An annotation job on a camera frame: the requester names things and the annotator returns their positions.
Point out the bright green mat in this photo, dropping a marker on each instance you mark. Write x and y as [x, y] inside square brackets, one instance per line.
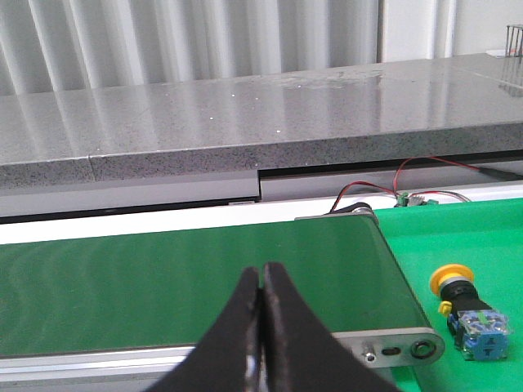
[485, 236]

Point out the white curtain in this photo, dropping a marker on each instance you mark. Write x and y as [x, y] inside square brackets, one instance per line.
[67, 45]

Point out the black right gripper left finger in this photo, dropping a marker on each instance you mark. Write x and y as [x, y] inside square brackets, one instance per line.
[228, 357]

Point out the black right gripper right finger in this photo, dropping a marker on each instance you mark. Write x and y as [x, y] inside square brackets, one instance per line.
[301, 353]

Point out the green conveyor belt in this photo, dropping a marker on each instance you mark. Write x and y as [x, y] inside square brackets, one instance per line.
[167, 288]

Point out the aluminium conveyor frame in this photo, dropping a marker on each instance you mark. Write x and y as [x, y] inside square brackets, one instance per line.
[133, 369]

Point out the green terminal circuit board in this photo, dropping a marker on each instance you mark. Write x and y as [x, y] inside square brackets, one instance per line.
[412, 200]

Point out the grey stone countertop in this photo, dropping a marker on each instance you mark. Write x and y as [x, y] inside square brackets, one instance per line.
[462, 105]

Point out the yellow emergency push button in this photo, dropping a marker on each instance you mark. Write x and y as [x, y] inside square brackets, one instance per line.
[480, 332]

